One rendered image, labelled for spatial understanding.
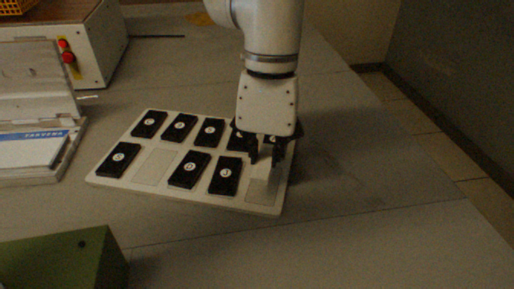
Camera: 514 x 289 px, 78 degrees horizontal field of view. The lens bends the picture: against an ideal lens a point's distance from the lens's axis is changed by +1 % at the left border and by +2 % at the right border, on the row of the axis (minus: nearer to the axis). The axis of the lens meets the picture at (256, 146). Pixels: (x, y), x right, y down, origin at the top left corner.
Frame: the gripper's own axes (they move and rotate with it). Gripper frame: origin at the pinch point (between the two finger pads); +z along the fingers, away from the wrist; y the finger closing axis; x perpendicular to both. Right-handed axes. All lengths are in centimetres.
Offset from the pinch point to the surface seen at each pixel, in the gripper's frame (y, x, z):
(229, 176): -6.8, 0.6, 6.8
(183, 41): -45, 66, -5
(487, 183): 112, 130, 74
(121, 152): -31.8, 2.5, 6.5
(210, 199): -9.0, -4.7, 9.0
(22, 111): -58, 5, 2
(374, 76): 55, 250, 49
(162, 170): -21.3, 0.5, 7.9
